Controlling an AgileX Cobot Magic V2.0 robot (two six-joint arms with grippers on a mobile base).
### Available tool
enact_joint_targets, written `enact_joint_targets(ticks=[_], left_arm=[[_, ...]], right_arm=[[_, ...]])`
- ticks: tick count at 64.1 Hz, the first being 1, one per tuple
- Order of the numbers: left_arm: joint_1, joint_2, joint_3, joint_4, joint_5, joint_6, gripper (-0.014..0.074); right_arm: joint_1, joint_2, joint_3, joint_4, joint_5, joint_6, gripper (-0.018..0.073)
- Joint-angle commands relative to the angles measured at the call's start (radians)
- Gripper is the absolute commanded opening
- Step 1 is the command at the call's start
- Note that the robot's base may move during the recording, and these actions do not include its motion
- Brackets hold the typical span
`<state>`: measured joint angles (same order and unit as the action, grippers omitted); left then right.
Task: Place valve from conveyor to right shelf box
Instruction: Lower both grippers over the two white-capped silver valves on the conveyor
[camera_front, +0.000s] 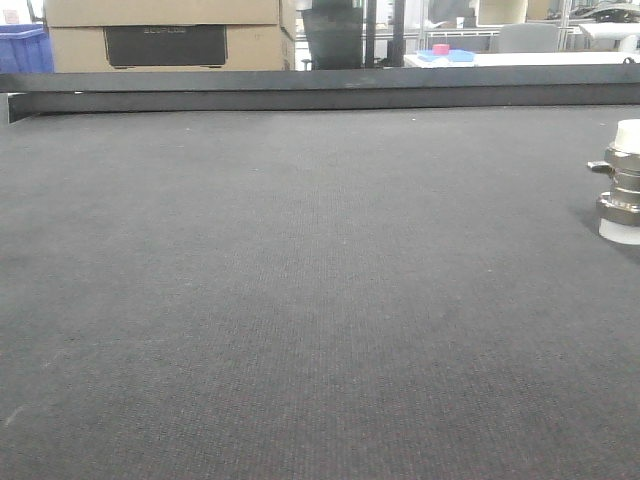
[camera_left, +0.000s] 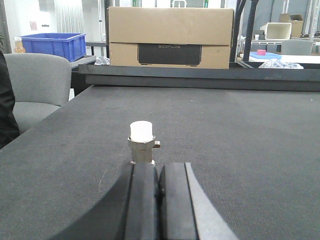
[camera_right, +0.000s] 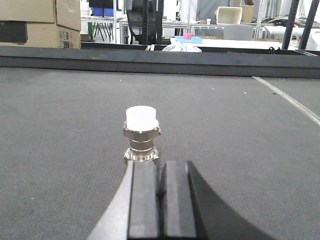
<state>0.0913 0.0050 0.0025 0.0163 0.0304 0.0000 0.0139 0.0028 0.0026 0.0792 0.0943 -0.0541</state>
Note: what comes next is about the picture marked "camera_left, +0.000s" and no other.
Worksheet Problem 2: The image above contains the pink block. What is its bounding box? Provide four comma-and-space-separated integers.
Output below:
256, 49, 267, 56

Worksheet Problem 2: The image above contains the metal valve with white cap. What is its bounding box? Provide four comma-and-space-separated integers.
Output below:
127, 120, 161, 166

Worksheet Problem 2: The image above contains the crumpled plastic bag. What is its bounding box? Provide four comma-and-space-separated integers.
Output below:
259, 58, 304, 70
94, 56, 110, 66

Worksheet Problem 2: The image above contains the black conveyor side rail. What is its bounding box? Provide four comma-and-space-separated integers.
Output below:
78, 63, 320, 93

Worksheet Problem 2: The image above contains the blue plastic crate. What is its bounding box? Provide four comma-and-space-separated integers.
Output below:
21, 32, 86, 63

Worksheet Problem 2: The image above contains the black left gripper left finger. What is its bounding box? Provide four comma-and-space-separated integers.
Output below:
51, 163, 161, 240

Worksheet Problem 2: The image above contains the grey office chair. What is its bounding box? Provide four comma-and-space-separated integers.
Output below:
281, 39, 313, 56

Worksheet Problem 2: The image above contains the grey fabric chair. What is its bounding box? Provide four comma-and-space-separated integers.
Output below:
4, 53, 72, 134

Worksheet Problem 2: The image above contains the beige open box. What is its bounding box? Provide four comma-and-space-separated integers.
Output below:
260, 22, 292, 41

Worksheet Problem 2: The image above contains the large cardboard box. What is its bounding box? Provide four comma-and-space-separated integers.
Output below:
107, 7, 234, 69

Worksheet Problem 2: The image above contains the crumpled plastic bag right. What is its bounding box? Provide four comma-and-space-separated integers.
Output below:
259, 58, 304, 70

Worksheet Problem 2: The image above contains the black metal frame post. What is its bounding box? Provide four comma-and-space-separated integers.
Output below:
229, 0, 259, 62

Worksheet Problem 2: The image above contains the white table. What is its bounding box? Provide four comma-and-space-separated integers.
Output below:
249, 55, 320, 64

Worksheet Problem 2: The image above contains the black jacket sleeve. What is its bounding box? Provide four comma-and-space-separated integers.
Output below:
0, 49, 20, 150

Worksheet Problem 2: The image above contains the light blue tray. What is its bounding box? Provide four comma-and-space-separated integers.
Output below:
249, 52, 282, 60

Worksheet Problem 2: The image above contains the small cardboard box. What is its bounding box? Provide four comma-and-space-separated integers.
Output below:
279, 13, 304, 38

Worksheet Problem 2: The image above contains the crumpled plastic bag left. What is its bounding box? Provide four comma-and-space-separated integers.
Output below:
94, 56, 110, 66

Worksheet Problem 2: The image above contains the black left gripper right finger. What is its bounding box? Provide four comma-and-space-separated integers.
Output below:
159, 162, 238, 240

